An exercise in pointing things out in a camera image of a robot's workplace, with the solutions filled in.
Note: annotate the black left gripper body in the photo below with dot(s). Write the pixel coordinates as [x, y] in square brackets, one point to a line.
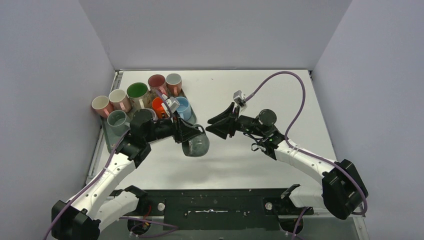
[180, 130]

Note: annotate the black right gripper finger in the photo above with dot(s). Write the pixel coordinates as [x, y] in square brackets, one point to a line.
[223, 131]
[226, 113]

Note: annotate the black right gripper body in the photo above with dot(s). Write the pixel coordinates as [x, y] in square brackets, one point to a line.
[247, 125]

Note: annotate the light blue ribbed mug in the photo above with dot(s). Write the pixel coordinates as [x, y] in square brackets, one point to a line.
[184, 109]

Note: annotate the grey-blue round mug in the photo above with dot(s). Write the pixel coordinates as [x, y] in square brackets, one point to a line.
[198, 145]

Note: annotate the orange mug black handle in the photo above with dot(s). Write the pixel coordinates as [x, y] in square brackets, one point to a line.
[159, 108]

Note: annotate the grey-green mug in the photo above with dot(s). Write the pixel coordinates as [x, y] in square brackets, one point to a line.
[119, 122]

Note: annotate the cream floral mug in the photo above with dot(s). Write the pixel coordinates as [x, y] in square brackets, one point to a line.
[139, 96]

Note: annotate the faceted pink mug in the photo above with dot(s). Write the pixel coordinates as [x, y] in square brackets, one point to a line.
[120, 100]

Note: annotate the speckled dark pink mug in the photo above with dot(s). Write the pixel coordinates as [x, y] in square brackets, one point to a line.
[157, 82]

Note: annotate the smooth pink mug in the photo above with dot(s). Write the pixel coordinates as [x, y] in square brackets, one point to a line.
[102, 105]

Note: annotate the salmon dotted mug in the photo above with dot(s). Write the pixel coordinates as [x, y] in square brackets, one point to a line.
[174, 83]

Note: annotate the lilac ribbed mug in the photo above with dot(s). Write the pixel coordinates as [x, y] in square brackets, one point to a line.
[153, 114]

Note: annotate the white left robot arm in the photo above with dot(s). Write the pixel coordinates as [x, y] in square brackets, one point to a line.
[87, 213]

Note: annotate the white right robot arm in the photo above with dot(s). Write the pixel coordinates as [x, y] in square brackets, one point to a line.
[341, 188]

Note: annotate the blue floral blossom tray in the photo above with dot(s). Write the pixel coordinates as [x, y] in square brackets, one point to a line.
[111, 139]

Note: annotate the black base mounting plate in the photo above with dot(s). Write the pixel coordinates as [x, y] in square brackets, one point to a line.
[189, 209]

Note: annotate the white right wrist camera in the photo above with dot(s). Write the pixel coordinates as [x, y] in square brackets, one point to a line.
[239, 98]

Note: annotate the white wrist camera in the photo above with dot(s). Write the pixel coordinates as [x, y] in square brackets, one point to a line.
[170, 105]
[239, 98]

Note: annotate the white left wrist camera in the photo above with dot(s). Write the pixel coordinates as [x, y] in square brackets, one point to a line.
[170, 105]

